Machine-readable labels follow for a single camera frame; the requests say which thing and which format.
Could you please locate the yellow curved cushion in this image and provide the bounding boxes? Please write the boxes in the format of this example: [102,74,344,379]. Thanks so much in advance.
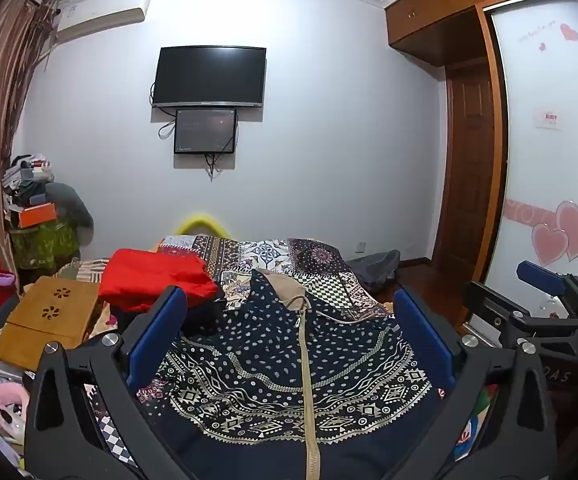
[175,212,231,237]

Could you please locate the dark grey bag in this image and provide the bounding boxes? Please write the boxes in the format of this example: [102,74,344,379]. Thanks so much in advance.
[346,251,401,295]

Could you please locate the black wall television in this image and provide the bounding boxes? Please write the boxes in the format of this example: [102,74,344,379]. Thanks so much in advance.
[151,46,268,110]

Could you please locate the green patterned cloth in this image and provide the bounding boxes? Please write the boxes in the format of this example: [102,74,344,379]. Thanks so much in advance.
[9,220,82,272]

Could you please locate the red folded cloth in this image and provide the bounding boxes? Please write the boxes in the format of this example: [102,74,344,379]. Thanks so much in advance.
[98,247,220,314]

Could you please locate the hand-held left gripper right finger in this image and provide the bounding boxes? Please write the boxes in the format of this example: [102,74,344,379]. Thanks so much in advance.
[393,286,557,480]

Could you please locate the patchwork patterned bedspread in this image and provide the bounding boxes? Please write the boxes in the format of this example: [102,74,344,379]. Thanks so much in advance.
[54,234,490,466]

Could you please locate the white air conditioner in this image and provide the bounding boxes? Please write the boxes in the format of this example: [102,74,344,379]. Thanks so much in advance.
[55,0,154,43]

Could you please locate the stack of mixed clothes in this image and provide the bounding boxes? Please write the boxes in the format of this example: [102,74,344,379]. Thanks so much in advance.
[1,152,54,211]

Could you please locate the black folded cloth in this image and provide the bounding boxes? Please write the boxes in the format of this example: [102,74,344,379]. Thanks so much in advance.
[111,297,227,338]

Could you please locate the black monitor cables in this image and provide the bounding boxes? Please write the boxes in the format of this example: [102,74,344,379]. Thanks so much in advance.
[149,85,242,182]

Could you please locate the navy patterned hooded jacket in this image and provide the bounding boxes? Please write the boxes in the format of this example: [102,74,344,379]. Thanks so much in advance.
[134,267,450,480]

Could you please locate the small black wall monitor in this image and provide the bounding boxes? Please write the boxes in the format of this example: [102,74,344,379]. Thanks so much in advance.
[173,108,236,155]

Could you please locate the small wooden folding table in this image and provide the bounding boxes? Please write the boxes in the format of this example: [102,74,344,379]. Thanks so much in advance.
[0,275,100,373]

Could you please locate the orange box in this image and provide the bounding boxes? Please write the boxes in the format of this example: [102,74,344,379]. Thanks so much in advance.
[18,202,58,229]

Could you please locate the wooden overhead cabinet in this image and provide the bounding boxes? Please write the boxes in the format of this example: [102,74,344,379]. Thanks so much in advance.
[383,0,567,67]

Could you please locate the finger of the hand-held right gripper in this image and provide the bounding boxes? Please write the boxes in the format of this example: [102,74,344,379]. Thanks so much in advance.
[516,260,570,302]
[462,280,537,350]

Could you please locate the brown wooden door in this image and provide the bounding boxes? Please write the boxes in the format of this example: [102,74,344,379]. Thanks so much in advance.
[431,57,502,281]

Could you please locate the white heart sliding door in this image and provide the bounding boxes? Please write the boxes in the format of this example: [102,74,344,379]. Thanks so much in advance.
[483,0,578,313]

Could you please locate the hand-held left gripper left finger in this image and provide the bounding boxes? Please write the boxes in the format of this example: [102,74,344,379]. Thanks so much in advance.
[24,285,190,480]

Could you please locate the grey hanging cloth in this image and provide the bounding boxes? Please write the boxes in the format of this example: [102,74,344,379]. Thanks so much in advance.
[46,182,94,242]

